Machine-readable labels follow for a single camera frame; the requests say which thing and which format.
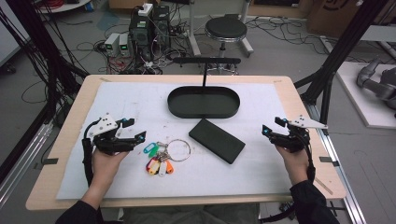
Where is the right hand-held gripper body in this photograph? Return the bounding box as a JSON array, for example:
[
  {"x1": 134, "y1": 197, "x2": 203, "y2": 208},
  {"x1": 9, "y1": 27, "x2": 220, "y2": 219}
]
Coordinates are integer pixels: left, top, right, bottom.
[{"x1": 270, "y1": 115, "x2": 329, "y2": 154}]

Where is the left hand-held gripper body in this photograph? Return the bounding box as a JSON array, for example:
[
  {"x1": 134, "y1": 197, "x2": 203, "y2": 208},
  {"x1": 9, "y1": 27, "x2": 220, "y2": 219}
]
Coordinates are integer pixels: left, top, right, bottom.
[{"x1": 85, "y1": 112, "x2": 139, "y2": 157}]

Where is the key ring with coloured tags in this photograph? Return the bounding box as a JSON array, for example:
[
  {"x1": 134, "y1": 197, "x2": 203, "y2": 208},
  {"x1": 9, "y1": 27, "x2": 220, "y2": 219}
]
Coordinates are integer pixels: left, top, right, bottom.
[{"x1": 143, "y1": 138, "x2": 191, "y2": 177}]

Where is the black rectangular wallet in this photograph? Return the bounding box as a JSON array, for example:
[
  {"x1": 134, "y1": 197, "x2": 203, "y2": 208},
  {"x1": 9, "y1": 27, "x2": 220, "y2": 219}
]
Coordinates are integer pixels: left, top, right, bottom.
[{"x1": 188, "y1": 118, "x2": 247, "y2": 165}]

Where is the black oval tray stand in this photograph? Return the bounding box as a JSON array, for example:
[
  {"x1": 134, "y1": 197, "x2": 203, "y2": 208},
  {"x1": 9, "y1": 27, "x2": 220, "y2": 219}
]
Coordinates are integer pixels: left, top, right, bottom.
[{"x1": 166, "y1": 56, "x2": 242, "y2": 119}]

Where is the person's right hand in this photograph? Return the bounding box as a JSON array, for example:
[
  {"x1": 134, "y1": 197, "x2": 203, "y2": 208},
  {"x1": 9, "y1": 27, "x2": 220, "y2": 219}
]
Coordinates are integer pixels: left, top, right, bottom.
[{"x1": 275, "y1": 145, "x2": 312, "y2": 187}]

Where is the person's left hand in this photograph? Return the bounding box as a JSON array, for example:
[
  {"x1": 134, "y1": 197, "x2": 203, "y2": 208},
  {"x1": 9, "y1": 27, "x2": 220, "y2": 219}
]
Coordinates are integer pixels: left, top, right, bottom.
[{"x1": 89, "y1": 148, "x2": 130, "y2": 191}]

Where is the wooden table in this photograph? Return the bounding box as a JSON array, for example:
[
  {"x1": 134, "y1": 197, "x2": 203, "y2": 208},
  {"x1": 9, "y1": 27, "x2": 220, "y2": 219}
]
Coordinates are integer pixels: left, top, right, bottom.
[{"x1": 25, "y1": 74, "x2": 347, "y2": 212}]

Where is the white table mat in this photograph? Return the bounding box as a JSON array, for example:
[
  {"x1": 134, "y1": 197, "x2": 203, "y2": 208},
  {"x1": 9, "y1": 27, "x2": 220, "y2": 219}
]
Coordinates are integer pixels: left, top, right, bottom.
[{"x1": 55, "y1": 81, "x2": 293, "y2": 201}]

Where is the grey bench power supply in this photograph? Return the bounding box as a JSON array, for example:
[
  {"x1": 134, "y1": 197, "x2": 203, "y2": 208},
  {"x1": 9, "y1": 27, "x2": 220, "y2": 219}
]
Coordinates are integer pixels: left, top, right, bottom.
[
  {"x1": 104, "y1": 32, "x2": 121, "y2": 57},
  {"x1": 119, "y1": 33, "x2": 132, "y2": 58}
]

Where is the white platform board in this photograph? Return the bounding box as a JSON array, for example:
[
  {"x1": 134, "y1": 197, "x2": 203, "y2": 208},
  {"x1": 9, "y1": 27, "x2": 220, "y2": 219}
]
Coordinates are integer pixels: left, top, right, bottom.
[{"x1": 335, "y1": 61, "x2": 396, "y2": 130}]

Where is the black computer tower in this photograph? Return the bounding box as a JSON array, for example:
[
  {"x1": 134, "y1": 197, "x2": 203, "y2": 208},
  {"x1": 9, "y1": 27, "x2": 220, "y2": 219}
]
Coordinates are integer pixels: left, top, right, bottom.
[
  {"x1": 152, "y1": 5, "x2": 172, "y2": 50},
  {"x1": 128, "y1": 12, "x2": 154, "y2": 63}
]

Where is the person's lap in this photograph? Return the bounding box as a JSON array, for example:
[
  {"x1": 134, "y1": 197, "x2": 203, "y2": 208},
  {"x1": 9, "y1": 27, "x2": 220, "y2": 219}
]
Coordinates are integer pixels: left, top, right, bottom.
[{"x1": 122, "y1": 203, "x2": 262, "y2": 224}]

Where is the black round stool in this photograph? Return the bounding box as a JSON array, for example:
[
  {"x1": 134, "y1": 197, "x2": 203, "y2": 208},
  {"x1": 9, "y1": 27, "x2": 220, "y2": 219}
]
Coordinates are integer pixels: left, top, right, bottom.
[{"x1": 204, "y1": 13, "x2": 249, "y2": 76}]

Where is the brown cardboard box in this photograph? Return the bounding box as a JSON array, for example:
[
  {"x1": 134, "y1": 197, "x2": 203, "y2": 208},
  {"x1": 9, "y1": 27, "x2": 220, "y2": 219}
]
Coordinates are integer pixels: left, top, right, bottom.
[{"x1": 306, "y1": 0, "x2": 390, "y2": 40}]

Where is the white power strip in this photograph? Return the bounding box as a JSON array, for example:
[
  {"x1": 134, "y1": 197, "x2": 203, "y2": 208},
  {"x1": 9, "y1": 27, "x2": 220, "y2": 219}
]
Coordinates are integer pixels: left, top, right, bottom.
[{"x1": 137, "y1": 3, "x2": 154, "y2": 18}]

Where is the white round table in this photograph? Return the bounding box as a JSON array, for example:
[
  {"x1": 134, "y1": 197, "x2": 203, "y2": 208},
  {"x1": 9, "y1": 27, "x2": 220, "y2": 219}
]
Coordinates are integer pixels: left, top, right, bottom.
[{"x1": 36, "y1": 0, "x2": 93, "y2": 14}]

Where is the left hand-held gripper cable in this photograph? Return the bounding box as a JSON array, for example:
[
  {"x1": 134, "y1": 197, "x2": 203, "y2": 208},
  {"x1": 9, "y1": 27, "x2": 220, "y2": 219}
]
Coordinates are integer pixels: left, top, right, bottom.
[{"x1": 81, "y1": 120, "x2": 98, "y2": 188}]

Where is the hand-held gripper cable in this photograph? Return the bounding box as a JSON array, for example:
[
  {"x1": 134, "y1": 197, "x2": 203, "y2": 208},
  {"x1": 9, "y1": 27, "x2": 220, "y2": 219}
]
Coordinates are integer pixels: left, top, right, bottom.
[
  {"x1": 302, "y1": 136, "x2": 317, "y2": 185},
  {"x1": 81, "y1": 120, "x2": 98, "y2": 188}
]

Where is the right hand-held gripper cable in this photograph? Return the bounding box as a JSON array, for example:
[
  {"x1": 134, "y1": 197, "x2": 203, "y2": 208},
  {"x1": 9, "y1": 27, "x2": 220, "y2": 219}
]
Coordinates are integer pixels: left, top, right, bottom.
[{"x1": 302, "y1": 136, "x2": 317, "y2": 185}]

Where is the aluminium rail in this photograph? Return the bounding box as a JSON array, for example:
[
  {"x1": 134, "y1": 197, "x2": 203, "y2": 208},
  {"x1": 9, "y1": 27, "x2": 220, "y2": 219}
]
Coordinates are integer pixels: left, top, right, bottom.
[
  {"x1": 0, "y1": 120, "x2": 54, "y2": 207},
  {"x1": 304, "y1": 102, "x2": 369, "y2": 224}
]

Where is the tangle of floor cables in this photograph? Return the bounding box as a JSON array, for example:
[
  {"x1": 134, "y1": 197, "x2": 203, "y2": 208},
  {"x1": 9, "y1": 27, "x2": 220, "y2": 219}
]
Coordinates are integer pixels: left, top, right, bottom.
[{"x1": 246, "y1": 15, "x2": 331, "y2": 50}]

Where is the white desk frame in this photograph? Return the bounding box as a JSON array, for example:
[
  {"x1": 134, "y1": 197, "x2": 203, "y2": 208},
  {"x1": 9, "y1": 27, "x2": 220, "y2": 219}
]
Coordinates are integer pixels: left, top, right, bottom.
[{"x1": 186, "y1": 0, "x2": 255, "y2": 59}]

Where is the black frame post with cables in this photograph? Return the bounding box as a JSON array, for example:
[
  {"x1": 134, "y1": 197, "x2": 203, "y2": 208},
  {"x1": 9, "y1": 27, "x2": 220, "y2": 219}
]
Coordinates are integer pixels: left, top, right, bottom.
[{"x1": 0, "y1": 0, "x2": 91, "y2": 127}]

